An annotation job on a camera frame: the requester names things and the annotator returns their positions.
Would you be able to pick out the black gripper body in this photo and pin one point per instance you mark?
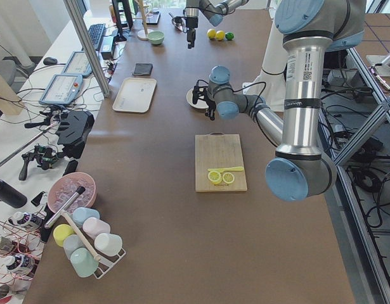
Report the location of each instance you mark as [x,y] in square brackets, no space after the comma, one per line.
[191,23]
[210,104]

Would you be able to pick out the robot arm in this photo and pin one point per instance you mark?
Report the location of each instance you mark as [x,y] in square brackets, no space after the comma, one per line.
[286,102]
[213,13]

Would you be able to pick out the cream rectangular tray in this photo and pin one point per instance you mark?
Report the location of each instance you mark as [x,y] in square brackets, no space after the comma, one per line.
[135,95]

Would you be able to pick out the metal scoop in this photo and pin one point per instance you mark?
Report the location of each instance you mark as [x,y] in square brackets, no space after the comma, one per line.
[178,22]

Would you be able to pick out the yellow lemon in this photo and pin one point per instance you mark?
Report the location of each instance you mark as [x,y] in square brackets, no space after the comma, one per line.
[220,35]
[211,34]

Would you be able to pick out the light green bowl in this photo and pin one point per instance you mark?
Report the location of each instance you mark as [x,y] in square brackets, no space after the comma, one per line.
[156,37]

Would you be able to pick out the green lime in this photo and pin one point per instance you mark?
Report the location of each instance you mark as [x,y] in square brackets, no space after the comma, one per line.
[229,36]

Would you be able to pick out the wooden cup stand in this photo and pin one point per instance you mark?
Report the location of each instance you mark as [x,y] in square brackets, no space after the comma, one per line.
[141,16]

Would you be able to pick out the wooden cutting board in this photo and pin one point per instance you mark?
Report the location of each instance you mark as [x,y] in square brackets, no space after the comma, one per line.
[218,151]

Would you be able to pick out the grey folded cloth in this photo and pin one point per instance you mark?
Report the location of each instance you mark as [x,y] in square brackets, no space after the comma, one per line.
[143,69]

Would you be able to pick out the black monitor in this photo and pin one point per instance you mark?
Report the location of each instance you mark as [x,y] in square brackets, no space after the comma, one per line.
[123,19]

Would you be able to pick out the lemon half slice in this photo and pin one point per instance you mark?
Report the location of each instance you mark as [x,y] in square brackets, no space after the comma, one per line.
[228,177]
[214,177]

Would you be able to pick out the yellow plastic knife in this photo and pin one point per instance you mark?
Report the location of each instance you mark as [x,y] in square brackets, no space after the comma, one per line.
[227,169]

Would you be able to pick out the black keyboard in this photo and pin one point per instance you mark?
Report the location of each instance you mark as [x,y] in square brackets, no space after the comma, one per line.
[96,32]

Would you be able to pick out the teach pendant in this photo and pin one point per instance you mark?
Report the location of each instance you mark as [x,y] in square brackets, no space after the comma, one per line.
[62,89]
[78,64]

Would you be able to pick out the pink bowl with ice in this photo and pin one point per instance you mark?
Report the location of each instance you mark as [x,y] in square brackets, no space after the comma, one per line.
[66,186]

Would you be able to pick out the pastel cup rack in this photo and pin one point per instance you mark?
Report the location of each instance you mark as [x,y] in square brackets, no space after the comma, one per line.
[92,259]

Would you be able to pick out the black thermos bottle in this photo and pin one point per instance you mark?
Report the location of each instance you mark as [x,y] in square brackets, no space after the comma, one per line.
[11,196]

